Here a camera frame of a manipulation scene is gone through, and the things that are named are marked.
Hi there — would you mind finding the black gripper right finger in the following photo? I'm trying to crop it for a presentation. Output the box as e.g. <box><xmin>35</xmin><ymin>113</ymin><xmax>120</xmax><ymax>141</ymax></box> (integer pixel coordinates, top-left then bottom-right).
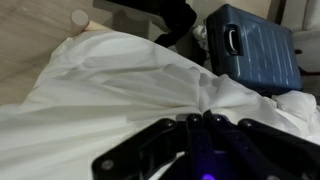
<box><xmin>203</xmin><ymin>111</ymin><xmax>320</xmax><ymax>180</ymax></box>

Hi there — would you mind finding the blue ribbed suitcase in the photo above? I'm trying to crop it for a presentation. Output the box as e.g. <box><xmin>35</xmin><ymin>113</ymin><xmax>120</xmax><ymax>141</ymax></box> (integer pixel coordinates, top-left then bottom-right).
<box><xmin>206</xmin><ymin>4</ymin><xmax>302</xmax><ymax>95</ymax></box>

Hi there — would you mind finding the beige armchair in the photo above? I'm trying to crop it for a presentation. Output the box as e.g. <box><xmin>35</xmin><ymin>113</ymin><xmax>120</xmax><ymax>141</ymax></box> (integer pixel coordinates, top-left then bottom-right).
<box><xmin>281</xmin><ymin>0</ymin><xmax>320</xmax><ymax>72</ymax></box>

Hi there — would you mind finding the light wooden bed frame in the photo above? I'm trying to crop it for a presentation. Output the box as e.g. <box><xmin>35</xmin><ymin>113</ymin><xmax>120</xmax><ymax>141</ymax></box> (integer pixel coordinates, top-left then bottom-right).
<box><xmin>70</xmin><ymin>10</ymin><xmax>110</xmax><ymax>35</ymax></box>

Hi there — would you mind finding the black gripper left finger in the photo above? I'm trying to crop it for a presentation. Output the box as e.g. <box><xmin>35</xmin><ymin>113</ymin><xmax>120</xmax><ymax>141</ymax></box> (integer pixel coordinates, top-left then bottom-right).
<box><xmin>92</xmin><ymin>114</ymin><xmax>214</xmax><ymax>180</ymax></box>

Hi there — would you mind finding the white blanket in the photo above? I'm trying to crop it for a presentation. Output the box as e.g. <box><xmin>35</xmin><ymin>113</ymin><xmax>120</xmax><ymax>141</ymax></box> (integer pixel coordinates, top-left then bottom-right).
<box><xmin>0</xmin><ymin>31</ymin><xmax>320</xmax><ymax>180</ymax></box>

